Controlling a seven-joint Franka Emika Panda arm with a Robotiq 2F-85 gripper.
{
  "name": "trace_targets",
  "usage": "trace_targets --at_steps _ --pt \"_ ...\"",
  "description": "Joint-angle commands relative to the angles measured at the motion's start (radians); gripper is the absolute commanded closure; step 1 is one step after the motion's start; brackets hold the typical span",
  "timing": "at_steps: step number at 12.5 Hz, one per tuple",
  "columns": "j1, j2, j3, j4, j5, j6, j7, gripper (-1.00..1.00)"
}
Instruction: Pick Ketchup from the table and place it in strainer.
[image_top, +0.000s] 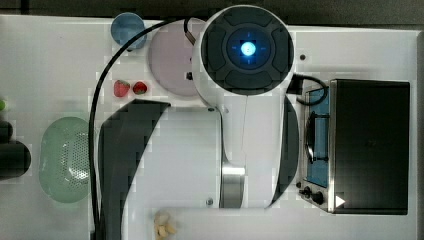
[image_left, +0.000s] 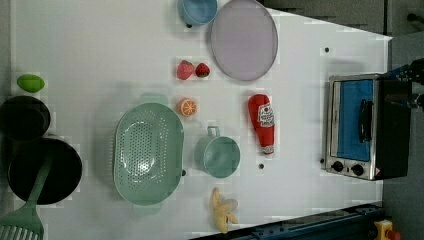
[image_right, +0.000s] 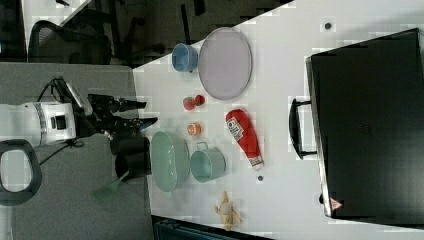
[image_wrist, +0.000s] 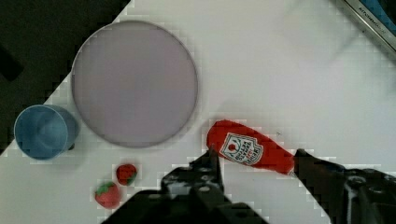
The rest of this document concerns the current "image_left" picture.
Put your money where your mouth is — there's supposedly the red ketchup bottle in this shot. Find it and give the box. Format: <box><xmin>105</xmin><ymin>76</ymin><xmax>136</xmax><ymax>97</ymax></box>
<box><xmin>248</xmin><ymin>94</ymin><xmax>275</xmax><ymax>155</ymax></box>

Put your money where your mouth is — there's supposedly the green plastic strainer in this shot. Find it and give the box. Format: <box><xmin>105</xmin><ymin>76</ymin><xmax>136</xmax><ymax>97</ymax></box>
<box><xmin>113</xmin><ymin>93</ymin><xmax>184</xmax><ymax>207</ymax></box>

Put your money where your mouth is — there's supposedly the orange slice toy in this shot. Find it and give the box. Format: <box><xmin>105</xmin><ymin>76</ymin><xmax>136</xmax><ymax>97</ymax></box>
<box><xmin>177</xmin><ymin>98</ymin><xmax>197</xmax><ymax>117</ymax></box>

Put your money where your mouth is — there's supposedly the green metal mug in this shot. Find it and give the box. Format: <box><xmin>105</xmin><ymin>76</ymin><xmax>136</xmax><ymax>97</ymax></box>
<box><xmin>194</xmin><ymin>126</ymin><xmax>241</xmax><ymax>178</ymax></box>

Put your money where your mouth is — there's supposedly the red strawberry toy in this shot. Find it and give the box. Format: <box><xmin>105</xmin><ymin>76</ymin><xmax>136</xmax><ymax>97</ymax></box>
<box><xmin>195</xmin><ymin>63</ymin><xmax>211</xmax><ymax>78</ymax></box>

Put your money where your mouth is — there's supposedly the pink strawberry toy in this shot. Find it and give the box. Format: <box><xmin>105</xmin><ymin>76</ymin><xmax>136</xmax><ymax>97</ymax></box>
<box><xmin>177</xmin><ymin>60</ymin><xmax>194</xmax><ymax>80</ymax></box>

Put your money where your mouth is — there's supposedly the large lilac plate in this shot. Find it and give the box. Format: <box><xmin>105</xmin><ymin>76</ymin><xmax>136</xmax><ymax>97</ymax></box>
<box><xmin>211</xmin><ymin>0</ymin><xmax>278</xmax><ymax>81</ymax></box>

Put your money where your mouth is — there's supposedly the peeled banana toy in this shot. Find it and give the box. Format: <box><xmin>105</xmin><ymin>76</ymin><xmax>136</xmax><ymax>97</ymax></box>
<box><xmin>210</xmin><ymin>187</ymin><xmax>238</xmax><ymax>234</ymax></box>

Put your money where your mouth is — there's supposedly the green lime toy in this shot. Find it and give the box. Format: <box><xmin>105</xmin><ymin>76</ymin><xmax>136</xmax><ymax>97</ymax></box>
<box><xmin>17</xmin><ymin>74</ymin><xmax>45</xmax><ymax>93</ymax></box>

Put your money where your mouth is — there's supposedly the small black pot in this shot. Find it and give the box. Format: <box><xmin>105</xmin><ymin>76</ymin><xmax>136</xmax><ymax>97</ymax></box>
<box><xmin>0</xmin><ymin>96</ymin><xmax>51</xmax><ymax>141</ymax></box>

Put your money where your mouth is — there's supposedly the large black pan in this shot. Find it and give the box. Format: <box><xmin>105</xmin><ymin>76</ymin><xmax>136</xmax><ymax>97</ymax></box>
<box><xmin>8</xmin><ymin>138</ymin><xmax>82</xmax><ymax>205</ymax></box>

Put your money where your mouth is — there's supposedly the yellow red clamp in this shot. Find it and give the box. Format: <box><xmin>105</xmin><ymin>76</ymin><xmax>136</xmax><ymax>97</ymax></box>
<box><xmin>374</xmin><ymin>220</ymin><xmax>402</xmax><ymax>240</ymax></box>

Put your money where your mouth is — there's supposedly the green slotted spatula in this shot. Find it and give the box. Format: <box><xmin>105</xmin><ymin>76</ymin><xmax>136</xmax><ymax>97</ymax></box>
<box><xmin>0</xmin><ymin>157</ymin><xmax>53</xmax><ymax>240</ymax></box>

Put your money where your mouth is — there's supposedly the blue metal frame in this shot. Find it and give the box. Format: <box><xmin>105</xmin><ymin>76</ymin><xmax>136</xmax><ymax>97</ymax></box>
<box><xmin>191</xmin><ymin>204</ymin><xmax>385</xmax><ymax>240</ymax></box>

